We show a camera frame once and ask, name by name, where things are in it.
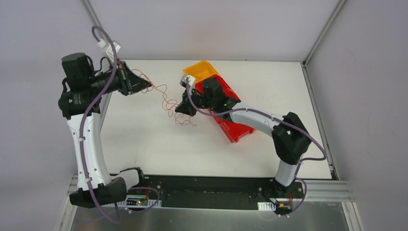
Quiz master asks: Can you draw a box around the orange thin wire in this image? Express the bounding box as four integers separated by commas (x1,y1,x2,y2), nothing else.
131,68,197,127

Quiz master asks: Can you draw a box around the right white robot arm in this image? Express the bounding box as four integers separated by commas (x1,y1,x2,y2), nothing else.
175,75,311,197

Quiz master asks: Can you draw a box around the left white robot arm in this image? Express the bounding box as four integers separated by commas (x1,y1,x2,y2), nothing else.
58,52,152,208

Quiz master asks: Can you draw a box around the middle red plastic bin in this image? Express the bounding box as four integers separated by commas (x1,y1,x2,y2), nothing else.
213,114,230,124

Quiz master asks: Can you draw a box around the yellow plastic bin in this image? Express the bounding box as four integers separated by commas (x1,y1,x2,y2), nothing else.
183,60,219,83

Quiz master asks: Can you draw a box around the end red plastic bin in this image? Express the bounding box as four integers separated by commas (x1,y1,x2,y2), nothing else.
218,120,255,143

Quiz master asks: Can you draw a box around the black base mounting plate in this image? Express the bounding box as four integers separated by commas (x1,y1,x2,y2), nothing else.
118,175,304,210

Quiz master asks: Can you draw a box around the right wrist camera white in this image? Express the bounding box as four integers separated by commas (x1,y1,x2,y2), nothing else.
179,75,196,88

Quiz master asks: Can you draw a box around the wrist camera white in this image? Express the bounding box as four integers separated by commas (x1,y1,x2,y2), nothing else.
98,39,121,61
179,75,196,88

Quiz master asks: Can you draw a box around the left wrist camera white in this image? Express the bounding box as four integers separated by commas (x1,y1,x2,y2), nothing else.
98,39,121,61

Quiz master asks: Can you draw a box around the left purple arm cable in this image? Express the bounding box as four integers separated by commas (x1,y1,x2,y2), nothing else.
78,26,161,224

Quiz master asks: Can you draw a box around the aluminium frame rail front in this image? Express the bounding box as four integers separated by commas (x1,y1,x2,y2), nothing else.
67,174,355,203

